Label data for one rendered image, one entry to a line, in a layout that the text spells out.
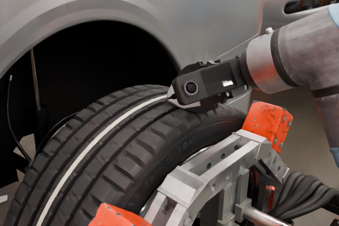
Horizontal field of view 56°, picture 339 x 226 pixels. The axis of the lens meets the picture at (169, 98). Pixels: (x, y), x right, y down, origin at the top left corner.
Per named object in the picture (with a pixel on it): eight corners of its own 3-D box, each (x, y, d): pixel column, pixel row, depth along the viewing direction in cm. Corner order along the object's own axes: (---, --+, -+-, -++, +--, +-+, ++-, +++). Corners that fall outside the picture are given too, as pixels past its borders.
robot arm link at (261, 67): (284, 94, 44) (261, 27, 44) (254, 101, 48) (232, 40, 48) (309, 80, 50) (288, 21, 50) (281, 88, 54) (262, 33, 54)
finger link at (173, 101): (187, 106, 69) (221, 97, 62) (168, 114, 64) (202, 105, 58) (182, 93, 69) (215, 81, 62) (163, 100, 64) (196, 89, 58)
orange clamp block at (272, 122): (249, 143, 76) (263, 107, 76) (280, 155, 71) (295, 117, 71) (237, 136, 70) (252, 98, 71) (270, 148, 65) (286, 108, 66)
